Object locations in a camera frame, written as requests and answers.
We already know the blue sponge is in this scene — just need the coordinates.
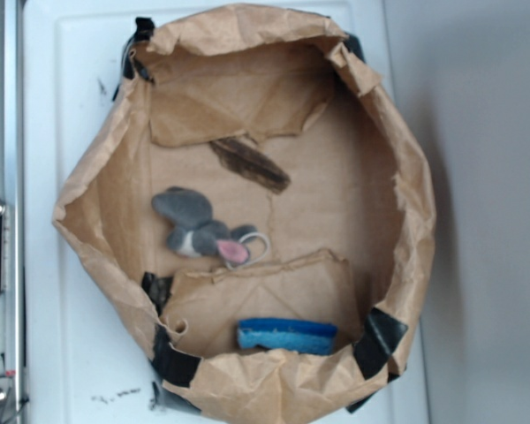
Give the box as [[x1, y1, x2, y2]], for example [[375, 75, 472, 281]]
[[237, 318, 337, 355]]

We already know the dark brown wood chip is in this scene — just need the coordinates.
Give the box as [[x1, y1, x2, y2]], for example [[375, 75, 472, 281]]
[[209, 137, 292, 194]]

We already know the aluminium frame rail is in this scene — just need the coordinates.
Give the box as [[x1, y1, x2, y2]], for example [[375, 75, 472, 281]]
[[0, 1, 30, 423]]

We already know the brown paper-lined bin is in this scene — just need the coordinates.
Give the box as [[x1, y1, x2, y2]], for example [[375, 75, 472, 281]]
[[53, 4, 436, 423]]

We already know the grey plush mouse toy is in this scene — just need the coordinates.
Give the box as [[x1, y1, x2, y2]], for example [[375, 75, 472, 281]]
[[151, 186, 270, 269]]

